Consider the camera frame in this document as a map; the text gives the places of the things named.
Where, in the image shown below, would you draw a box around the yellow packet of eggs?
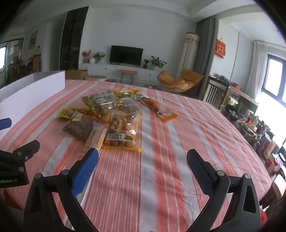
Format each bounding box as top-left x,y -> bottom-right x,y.
102,110 -> 143,152

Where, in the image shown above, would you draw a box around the orange striped tablecloth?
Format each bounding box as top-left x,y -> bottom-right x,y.
0,79 -> 277,232

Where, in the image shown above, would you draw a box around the wooden dining chair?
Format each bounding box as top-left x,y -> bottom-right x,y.
201,75 -> 230,107

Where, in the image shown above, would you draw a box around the black television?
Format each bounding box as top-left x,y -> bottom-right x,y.
109,45 -> 144,66

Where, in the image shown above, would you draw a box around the dark brown snack packet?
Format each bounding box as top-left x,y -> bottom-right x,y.
62,111 -> 96,141

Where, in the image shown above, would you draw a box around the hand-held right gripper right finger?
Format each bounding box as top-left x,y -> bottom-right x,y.
186,149 -> 262,232

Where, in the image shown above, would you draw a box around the brown cardboard box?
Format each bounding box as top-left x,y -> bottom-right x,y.
65,69 -> 88,80

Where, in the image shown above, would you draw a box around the orange lounge chair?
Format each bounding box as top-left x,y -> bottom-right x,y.
157,68 -> 204,94

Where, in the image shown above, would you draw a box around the orange snack packet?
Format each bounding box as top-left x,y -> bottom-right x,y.
136,95 -> 178,123

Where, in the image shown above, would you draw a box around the red flowers in vase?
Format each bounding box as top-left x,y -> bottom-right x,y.
82,49 -> 92,63

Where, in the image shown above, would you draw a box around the long biscuit stick packet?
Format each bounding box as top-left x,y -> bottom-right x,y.
79,122 -> 109,155

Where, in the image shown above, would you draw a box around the wooden sideboard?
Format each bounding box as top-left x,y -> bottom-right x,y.
29,55 -> 42,73

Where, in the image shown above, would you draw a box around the white cardboard box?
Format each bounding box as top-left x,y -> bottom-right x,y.
0,70 -> 66,140

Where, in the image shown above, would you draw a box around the grey curtain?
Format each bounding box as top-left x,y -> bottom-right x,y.
193,17 -> 218,77

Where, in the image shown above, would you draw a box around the dark glass display cabinet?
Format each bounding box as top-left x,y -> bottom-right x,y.
60,6 -> 89,70

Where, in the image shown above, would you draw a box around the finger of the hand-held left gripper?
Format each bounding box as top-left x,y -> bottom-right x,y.
0,140 -> 41,164
0,118 -> 12,130

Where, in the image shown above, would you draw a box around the yellow wrapper snack packet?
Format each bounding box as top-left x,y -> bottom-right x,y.
113,89 -> 140,99

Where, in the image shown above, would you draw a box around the large window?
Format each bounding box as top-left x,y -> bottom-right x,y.
260,52 -> 286,103

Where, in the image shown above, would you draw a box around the white television cabinet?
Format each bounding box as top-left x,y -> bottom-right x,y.
79,63 -> 167,84

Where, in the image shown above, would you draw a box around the large leafy potted plant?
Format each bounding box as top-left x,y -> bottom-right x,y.
149,56 -> 167,71

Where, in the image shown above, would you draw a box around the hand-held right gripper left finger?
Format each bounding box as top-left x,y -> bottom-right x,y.
23,148 -> 99,232

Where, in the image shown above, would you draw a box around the white sheer curtain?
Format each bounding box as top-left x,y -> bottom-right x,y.
245,41 -> 268,99

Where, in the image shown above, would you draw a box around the clear packet of round nuts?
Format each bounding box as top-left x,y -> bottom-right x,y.
82,90 -> 124,112

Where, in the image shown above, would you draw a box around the wall painting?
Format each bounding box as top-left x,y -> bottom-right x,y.
29,30 -> 38,49

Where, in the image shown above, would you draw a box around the wooden side table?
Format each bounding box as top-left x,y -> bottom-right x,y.
210,75 -> 260,112

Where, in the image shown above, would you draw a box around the row of bottles and boxes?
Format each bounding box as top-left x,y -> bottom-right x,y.
220,98 -> 286,179

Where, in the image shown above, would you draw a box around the wooden stool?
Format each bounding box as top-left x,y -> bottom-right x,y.
117,69 -> 138,85

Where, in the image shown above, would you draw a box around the brown flat snack packet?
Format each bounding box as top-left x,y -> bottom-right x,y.
116,99 -> 143,113

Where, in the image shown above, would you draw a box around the flat beige round pad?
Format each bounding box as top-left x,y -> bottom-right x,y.
85,75 -> 108,82

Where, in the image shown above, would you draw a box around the covered floor air conditioner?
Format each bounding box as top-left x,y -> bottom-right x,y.
176,32 -> 200,77

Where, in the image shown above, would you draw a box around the green plant in white vase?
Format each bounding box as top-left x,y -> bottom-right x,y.
92,51 -> 106,64

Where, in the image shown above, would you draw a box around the yellow cartoon snack packet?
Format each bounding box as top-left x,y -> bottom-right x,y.
55,107 -> 110,124

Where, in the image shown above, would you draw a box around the red wall hanging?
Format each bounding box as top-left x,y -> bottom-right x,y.
215,38 -> 226,59

